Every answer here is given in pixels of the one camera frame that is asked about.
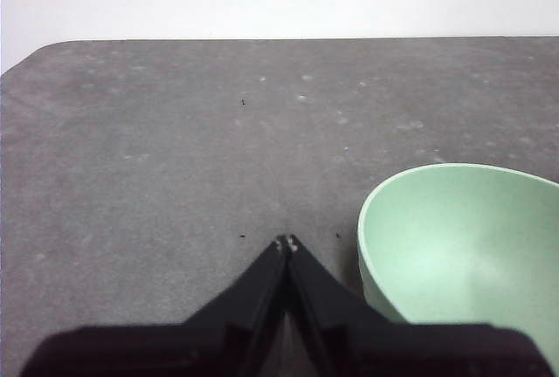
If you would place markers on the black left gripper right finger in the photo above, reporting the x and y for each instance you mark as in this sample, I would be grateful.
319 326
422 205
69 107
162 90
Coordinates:
393 351

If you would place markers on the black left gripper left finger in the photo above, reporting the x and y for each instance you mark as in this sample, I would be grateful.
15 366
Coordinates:
183 351

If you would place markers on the green ribbed bowl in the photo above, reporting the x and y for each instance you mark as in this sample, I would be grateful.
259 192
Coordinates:
458 255

